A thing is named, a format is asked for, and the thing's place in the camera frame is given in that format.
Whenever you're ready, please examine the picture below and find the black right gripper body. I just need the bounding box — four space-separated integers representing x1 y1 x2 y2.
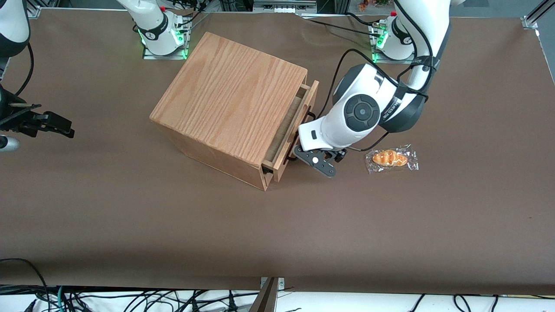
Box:
0 84 45 137

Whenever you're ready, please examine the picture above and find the black metal drawer handle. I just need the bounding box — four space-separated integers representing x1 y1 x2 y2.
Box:
285 111 317 162

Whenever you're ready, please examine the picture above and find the wooden drawer with front panel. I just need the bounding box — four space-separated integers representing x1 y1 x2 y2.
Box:
261 80 320 182

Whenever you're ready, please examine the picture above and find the wooden drawer cabinet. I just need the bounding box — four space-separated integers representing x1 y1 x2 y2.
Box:
150 31 308 191

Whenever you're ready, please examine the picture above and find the bread roll in clear wrap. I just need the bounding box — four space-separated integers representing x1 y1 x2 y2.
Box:
365 145 419 174

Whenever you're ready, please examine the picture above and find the black cable along right arm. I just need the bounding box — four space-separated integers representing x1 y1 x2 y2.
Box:
15 42 35 96

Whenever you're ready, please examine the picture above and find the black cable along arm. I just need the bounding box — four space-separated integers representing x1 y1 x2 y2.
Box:
323 49 438 152
15 42 35 96

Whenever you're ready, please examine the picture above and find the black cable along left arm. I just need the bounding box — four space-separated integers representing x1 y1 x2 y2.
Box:
323 49 438 152

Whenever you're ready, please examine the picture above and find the aluminium frame profile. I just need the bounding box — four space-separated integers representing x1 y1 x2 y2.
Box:
26 0 57 19
522 0 555 30

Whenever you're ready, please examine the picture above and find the aluminium frame post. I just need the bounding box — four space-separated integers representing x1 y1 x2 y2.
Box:
251 276 286 312

